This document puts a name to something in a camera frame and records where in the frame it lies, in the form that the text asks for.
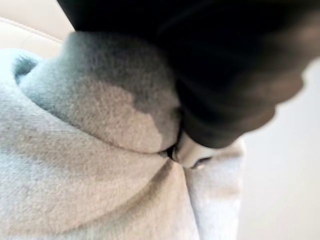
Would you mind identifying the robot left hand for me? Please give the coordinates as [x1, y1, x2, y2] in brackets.
[56, 0, 320, 170]

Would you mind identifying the pale grey plush cushion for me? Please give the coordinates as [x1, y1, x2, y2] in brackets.
[0, 31, 246, 240]

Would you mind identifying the cream leather sofa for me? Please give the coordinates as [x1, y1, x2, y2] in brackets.
[0, 0, 76, 51]

